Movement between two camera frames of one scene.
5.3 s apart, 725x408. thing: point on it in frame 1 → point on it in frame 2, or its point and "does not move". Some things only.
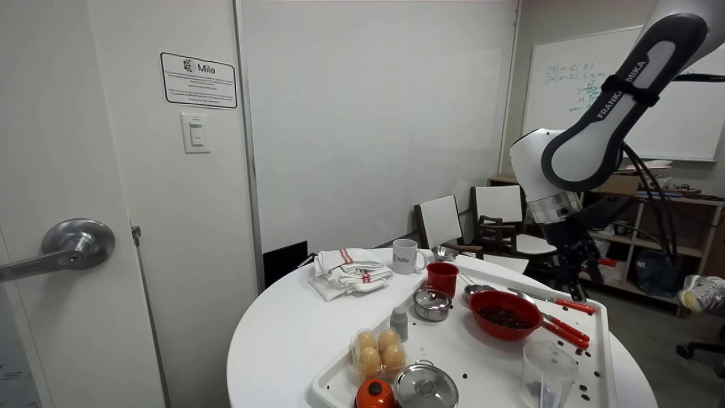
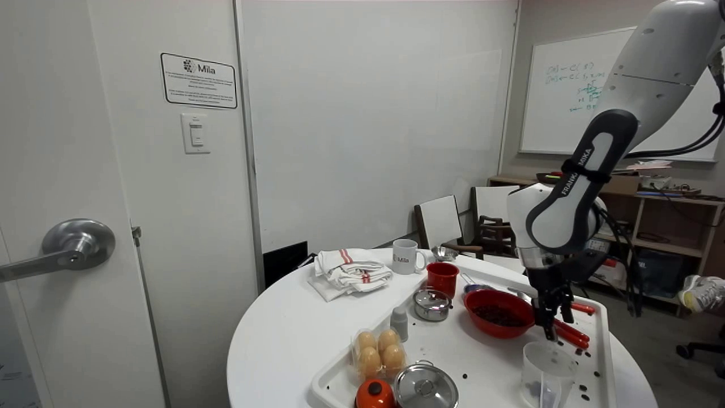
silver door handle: (71, 244) does not move
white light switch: (196, 128) does not move
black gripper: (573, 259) → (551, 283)
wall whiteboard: (680, 126) does not move
